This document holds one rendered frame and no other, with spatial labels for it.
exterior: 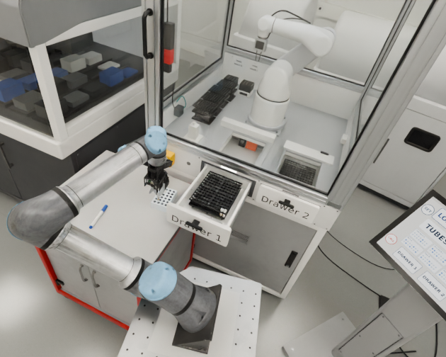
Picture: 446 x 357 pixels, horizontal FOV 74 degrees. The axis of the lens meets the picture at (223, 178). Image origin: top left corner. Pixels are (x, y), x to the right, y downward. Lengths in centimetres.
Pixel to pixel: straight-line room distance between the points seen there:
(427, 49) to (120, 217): 130
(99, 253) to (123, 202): 52
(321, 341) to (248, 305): 96
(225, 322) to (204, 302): 18
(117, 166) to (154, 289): 38
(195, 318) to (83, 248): 41
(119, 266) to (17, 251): 145
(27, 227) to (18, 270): 147
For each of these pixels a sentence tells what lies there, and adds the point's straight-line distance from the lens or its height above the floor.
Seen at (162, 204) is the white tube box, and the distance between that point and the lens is 145.
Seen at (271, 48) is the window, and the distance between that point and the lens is 116.
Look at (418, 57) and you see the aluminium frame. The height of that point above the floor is 162.
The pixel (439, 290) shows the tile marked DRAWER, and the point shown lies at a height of 101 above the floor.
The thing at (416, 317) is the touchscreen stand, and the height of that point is 76.
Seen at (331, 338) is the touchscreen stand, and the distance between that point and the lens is 216.
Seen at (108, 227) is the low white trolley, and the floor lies 76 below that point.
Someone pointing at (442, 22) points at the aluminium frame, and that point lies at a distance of 111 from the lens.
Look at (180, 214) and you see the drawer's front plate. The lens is 126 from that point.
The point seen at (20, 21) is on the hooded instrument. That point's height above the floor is 145.
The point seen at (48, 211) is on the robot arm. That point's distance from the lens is 87.
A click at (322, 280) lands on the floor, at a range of 238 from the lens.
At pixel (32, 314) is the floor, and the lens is 217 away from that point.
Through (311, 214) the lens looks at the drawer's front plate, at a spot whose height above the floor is 88.
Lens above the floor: 186
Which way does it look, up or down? 42 degrees down
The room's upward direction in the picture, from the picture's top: 11 degrees clockwise
